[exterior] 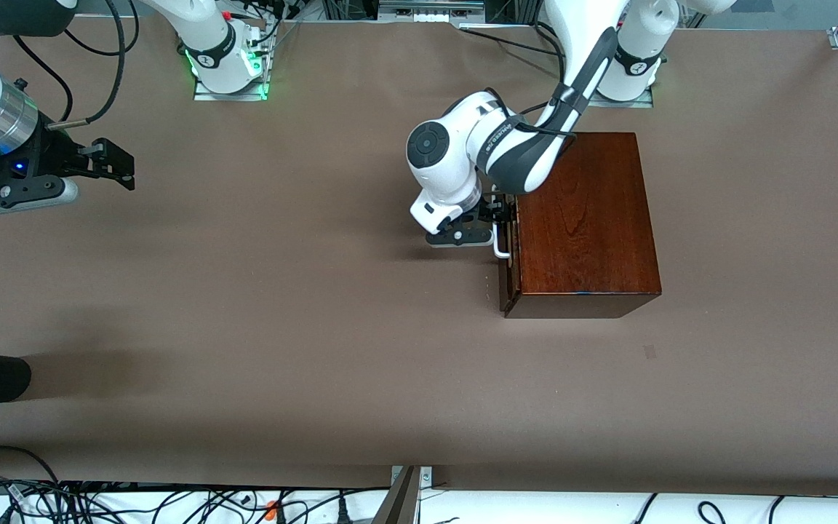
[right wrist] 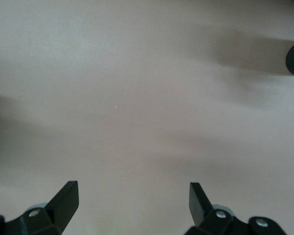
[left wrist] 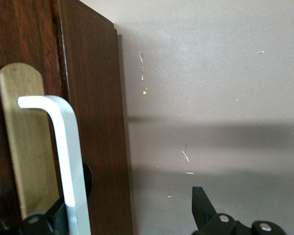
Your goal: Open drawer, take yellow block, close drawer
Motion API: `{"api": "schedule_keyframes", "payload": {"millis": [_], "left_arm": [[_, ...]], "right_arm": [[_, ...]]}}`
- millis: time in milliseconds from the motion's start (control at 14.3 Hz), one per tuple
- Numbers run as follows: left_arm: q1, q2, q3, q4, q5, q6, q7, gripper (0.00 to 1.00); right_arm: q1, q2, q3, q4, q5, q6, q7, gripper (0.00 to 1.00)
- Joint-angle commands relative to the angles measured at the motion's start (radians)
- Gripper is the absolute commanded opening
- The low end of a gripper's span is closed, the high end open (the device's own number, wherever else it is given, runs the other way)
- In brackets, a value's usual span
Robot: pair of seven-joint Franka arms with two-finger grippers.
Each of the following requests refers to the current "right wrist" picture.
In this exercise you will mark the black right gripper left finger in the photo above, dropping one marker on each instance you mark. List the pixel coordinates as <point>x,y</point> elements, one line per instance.
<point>61,205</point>

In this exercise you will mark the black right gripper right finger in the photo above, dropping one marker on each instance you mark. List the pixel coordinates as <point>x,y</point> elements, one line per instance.
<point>201,208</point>

